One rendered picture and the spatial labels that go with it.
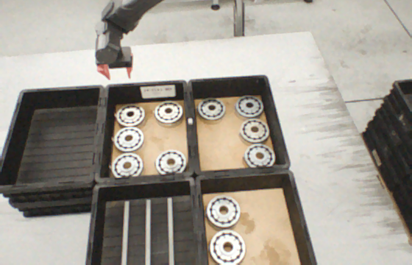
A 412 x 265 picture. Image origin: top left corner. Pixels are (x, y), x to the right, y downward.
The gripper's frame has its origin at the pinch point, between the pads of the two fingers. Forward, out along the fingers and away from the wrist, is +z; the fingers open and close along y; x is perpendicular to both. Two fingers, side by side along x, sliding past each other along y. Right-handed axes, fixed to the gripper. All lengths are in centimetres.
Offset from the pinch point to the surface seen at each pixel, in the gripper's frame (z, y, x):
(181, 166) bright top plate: 20.7, 17.3, -22.8
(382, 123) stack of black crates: 69, 124, 21
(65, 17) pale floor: 104, -74, 180
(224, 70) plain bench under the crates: 36, 40, 36
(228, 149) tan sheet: 23.6, 34.1, -16.0
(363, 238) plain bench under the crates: 37, 76, -47
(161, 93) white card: 18.6, 11.7, 8.1
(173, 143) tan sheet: 23.5, 15.1, -11.7
